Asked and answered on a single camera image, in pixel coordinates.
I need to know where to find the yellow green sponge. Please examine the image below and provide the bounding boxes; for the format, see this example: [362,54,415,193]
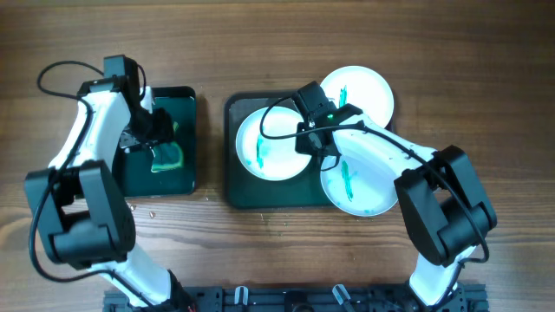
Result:
[151,140,185,173]

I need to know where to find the white plate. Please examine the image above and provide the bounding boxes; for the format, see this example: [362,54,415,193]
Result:
[235,107,311,181]
[320,66,395,128]
[320,130,397,217]

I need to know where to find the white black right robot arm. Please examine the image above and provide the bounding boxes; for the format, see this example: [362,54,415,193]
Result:
[296,103,497,311]

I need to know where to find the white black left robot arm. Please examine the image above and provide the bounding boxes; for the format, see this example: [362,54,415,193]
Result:
[24,75,195,311]

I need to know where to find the small black water tray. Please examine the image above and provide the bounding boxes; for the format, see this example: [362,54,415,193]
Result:
[112,87,197,198]

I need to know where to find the large black serving tray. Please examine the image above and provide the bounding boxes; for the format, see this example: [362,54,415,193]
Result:
[224,90,331,211]

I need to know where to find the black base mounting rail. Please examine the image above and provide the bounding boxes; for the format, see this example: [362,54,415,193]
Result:
[102,283,490,312]

